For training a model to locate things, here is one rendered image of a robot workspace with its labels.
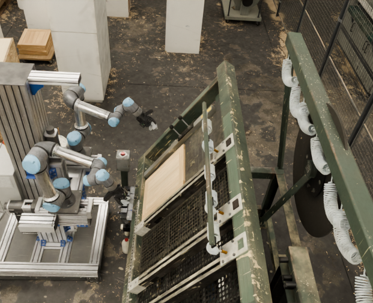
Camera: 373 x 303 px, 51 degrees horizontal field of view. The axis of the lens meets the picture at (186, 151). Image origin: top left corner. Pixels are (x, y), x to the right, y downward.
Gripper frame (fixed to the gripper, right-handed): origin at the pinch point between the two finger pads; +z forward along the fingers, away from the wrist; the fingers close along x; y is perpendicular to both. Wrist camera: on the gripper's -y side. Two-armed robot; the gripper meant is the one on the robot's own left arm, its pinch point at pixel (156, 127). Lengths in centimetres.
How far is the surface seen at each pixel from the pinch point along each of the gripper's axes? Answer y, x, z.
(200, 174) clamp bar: 52, 58, 7
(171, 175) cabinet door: 33.9, 11.2, 23.2
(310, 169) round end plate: 45, 123, 28
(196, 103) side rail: -24.3, 27.5, 7.9
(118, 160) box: 11, -58, 16
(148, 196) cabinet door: 43, -19, 33
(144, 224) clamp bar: 74, -3, 27
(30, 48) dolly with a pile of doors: -203, -317, -56
